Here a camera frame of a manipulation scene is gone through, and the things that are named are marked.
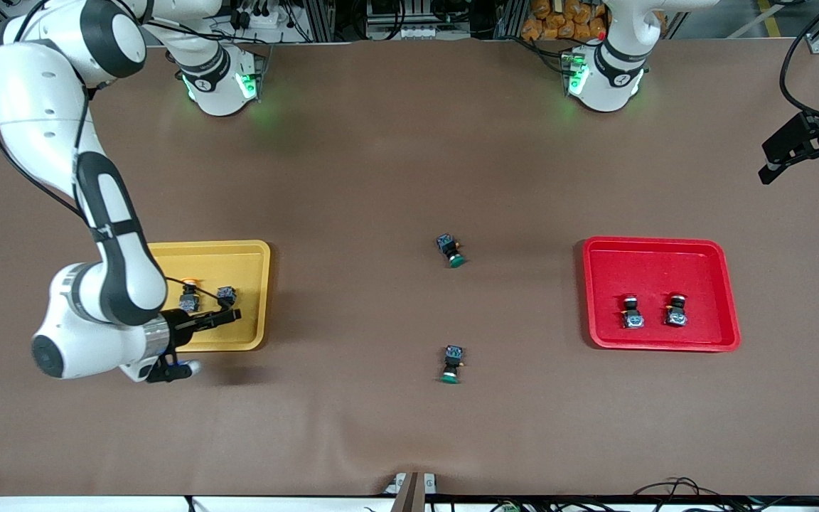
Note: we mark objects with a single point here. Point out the bag of orange items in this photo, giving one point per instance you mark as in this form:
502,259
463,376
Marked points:
566,20

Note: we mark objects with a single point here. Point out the yellow push button switch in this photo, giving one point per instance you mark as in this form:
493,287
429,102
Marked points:
225,293
189,297

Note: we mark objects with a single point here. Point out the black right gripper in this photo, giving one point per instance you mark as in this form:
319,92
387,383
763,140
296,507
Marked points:
187,327

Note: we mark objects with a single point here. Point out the red plastic tray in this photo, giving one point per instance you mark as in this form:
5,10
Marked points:
658,270

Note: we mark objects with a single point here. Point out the green push button switch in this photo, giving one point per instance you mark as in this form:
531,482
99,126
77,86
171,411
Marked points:
452,359
446,245

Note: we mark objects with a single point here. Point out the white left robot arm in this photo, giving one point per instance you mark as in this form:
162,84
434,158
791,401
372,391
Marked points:
616,71

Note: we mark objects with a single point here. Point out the red push button switch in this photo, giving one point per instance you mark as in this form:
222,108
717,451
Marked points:
677,313
633,314

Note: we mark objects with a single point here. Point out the yellow plastic tray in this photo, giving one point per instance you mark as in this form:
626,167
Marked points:
239,263

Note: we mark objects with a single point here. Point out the white power strip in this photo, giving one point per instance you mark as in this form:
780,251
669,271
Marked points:
260,18

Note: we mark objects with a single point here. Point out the metal table edge bracket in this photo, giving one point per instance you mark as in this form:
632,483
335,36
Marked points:
409,491

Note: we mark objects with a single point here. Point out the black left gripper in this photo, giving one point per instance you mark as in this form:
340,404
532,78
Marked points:
805,133

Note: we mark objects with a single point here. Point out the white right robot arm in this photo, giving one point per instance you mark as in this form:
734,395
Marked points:
111,284

